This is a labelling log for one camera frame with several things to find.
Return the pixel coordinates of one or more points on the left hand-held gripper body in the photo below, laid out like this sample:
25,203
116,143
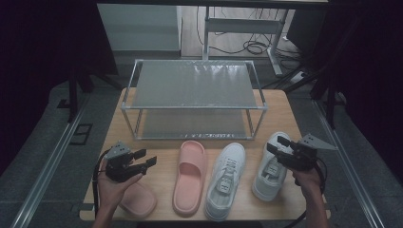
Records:
118,167

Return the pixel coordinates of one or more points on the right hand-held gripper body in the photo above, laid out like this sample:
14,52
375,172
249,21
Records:
301,156

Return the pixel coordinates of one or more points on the pink slipper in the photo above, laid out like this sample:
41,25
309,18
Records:
139,199
188,196

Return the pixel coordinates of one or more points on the white sneaker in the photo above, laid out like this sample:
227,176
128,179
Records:
263,190
233,155

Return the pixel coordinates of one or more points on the metal two-tier shoe rack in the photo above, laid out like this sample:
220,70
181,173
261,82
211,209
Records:
190,85

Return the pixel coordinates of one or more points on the person's right hand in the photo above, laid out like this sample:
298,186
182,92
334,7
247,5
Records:
307,180

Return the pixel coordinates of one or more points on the person's left hand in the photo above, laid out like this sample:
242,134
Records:
111,193

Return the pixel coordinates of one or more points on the black metal stand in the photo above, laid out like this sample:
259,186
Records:
73,95
331,101

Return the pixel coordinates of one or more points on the white power strip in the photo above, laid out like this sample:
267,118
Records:
298,77

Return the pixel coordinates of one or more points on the black computer case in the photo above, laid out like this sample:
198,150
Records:
305,31

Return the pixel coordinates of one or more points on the dark curtain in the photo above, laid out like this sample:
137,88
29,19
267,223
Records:
374,63
38,47

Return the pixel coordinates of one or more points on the grey cabinet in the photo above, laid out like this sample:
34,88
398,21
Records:
139,28

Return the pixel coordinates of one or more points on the black floor socket frame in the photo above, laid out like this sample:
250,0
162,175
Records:
77,139

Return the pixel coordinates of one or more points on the metal floor rail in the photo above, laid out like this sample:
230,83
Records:
47,171
351,171

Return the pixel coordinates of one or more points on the white desk frame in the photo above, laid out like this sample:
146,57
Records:
240,25

